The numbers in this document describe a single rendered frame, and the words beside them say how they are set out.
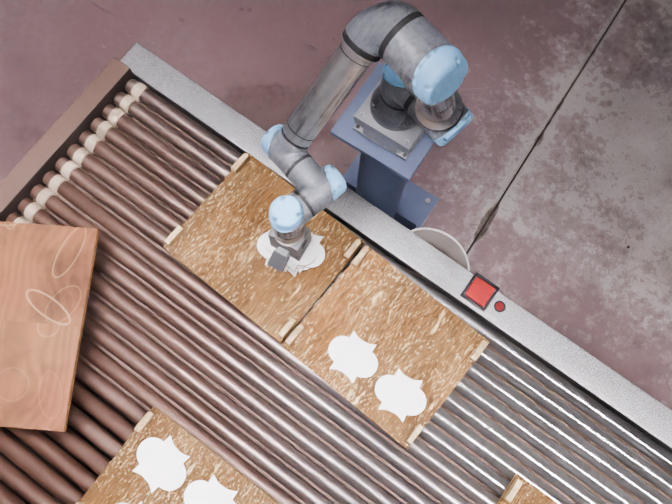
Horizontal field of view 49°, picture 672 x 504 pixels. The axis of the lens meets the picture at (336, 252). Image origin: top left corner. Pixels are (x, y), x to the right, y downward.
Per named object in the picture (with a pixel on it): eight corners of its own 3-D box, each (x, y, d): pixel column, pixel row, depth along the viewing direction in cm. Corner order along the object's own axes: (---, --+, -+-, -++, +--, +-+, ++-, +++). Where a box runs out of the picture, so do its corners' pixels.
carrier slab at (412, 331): (366, 246, 197) (366, 244, 196) (488, 342, 191) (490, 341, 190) (282, 346, 190) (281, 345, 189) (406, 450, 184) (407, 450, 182)
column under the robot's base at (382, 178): (360, 151, 303) (374, 38, 219) (438, 199, 299) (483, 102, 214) (309, 225, 295) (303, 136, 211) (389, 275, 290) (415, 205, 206)
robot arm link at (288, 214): (313, 210, 161) (282, 234, 159) (313, 224, 171) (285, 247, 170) (290, 184, 162) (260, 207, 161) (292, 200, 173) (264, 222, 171)
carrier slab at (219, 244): (248, 154, 204) (248, 152, 202) (364, 243, 198) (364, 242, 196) (163, 248, 197) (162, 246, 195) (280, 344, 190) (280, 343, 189)
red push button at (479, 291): (475, 277, 196) (477, 275, 195) (494, 290, 195) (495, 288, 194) (463, 294, 195) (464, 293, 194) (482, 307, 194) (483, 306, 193)
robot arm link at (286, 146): (366, -28, 141) (246, 150, 169) (404, 11, 139) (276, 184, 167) (394, -26, 150) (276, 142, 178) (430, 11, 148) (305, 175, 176)
